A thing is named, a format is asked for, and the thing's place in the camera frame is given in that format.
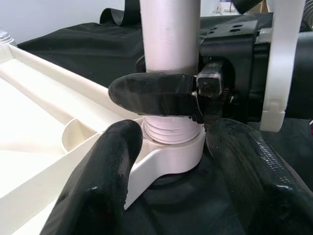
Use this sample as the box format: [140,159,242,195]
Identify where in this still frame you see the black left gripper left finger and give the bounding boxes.
[40,119,144,235]

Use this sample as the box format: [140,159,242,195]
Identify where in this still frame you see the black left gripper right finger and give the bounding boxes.
[205,118,313,235]

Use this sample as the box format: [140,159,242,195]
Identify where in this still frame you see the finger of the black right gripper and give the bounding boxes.
[108,72,205,124]
[135,55,147,74]

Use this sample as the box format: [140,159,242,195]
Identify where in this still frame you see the white plastic table top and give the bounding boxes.
[0,43,205,235]

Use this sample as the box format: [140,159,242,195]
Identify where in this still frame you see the black cloth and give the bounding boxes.
[17,7,313,235]

